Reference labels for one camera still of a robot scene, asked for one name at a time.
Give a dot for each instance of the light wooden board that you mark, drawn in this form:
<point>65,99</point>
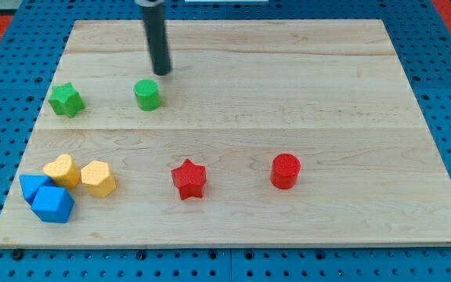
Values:
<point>331,92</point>

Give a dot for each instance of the red star block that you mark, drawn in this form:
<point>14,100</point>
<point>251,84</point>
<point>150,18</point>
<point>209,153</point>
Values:
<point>189,179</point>

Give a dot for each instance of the red cylinder block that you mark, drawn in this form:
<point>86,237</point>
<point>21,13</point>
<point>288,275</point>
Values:
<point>285,171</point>

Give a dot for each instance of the green cylinder block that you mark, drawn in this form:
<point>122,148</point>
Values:
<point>147,94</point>

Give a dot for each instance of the yellow hexagon block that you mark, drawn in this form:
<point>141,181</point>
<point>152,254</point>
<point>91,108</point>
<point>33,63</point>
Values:
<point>98,178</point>

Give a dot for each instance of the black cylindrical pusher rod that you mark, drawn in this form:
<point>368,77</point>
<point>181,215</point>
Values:
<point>154,24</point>

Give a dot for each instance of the yellow heart block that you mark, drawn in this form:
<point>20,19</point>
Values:
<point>63,171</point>

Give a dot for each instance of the green star block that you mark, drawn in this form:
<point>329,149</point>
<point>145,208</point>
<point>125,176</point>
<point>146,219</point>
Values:
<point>66,100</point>

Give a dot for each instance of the blue cube block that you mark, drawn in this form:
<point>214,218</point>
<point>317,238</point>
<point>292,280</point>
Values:
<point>53,204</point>

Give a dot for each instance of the blue triangle block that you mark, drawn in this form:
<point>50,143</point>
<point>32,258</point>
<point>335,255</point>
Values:
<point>30,185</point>

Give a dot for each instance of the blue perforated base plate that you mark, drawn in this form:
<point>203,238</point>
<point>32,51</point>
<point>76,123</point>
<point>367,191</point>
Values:
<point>32,37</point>

